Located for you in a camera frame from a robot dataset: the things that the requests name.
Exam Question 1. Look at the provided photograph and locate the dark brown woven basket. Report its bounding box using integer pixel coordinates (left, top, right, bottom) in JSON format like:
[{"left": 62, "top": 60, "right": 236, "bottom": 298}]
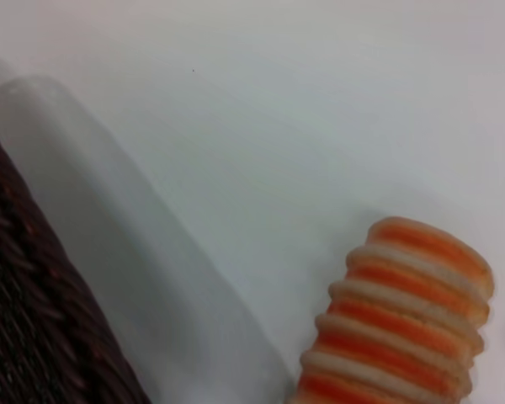
[{"left": 0, "top": 113, "right": 153, "bottom": 404}]

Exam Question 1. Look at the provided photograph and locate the orange striped bread roll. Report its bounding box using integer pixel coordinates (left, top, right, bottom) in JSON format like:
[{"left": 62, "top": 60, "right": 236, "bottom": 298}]
[{"left": 291, "top": 215, "right": 496, "bottom": 404}]

